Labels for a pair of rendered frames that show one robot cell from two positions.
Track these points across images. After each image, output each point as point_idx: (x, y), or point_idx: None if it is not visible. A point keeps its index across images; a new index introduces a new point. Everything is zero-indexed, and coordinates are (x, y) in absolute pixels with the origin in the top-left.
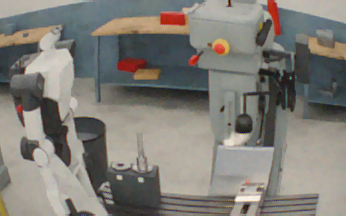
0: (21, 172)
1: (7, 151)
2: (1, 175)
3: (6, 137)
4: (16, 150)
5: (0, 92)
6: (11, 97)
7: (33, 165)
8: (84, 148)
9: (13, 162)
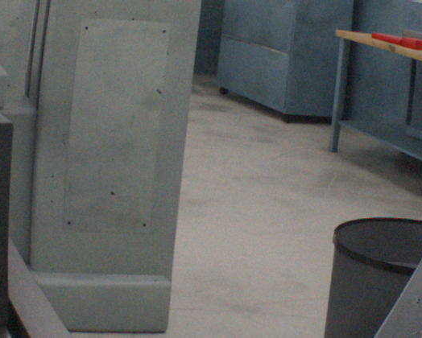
0: (237, 331)
1: (267, 282)
2: (122, 294)
3: (310, 260)
4: (299, 291)
5: (411, 187)
6: None
7: (303, 334)
8: (382, 289)
9: (248, 307)
